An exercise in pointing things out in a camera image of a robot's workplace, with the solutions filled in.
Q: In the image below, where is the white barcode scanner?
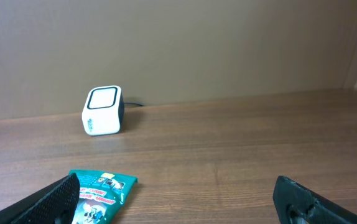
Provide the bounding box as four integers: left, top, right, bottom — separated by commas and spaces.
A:
81, 85, 125, 136

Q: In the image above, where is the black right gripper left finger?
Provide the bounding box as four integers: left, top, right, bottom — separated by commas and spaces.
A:
0, 174, 80, 224

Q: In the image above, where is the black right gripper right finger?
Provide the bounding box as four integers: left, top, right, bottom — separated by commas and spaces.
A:
272, 175, 357, 224

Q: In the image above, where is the green 3M gloves packet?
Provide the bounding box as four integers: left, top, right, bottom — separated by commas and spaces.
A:
70, 169, 137, 224

